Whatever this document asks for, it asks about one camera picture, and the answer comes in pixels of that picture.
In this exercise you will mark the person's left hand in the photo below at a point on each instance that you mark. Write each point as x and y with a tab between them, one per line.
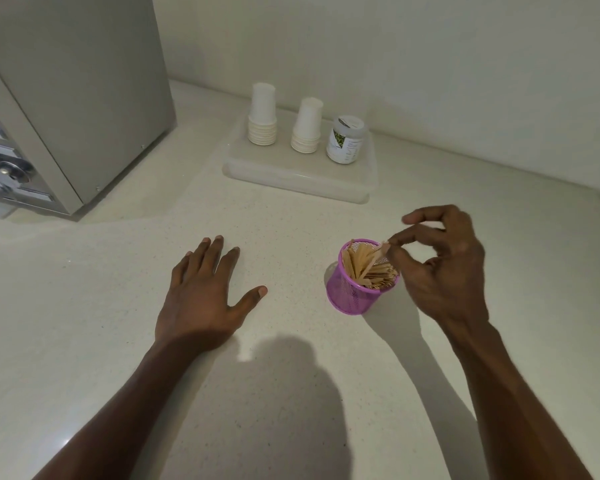
200	304

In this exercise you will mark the person's right hand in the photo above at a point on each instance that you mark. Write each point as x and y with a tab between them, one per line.
445	274

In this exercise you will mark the pile of wooden stir sticks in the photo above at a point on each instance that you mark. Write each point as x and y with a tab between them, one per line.
367	269

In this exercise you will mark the purple mesh cup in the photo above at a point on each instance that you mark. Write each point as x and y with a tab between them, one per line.
345	294

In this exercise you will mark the person's left forearm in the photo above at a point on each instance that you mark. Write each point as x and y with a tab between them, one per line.
120	419

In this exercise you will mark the person's right forearm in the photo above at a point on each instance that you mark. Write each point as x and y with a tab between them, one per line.
515	414

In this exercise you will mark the white jar with green label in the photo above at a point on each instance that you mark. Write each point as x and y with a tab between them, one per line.
346	142

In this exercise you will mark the white plastic tray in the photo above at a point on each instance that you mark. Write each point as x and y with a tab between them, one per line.
300	172

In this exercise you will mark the stack of white paper cups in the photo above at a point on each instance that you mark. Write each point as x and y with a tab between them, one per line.
307	127
262	117

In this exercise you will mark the silver microwave oven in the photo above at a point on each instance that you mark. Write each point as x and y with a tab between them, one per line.
80	104

